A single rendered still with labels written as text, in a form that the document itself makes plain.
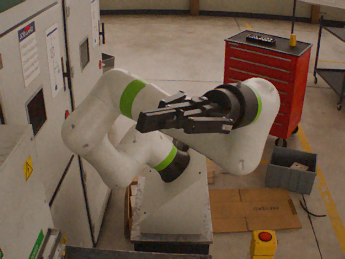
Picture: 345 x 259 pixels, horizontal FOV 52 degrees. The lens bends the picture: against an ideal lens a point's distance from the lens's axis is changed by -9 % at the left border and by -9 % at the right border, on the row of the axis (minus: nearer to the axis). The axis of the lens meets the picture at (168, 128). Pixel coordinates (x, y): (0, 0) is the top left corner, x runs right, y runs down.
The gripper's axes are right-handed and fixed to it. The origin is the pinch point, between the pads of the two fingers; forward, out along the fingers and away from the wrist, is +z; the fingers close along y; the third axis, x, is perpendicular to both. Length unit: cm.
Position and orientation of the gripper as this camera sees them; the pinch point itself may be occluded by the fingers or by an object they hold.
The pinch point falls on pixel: (156, 119)
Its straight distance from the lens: 59.6
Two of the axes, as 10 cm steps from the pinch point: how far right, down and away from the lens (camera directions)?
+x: 2.9, -8.7, -3.9
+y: -7.2, -4.7, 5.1
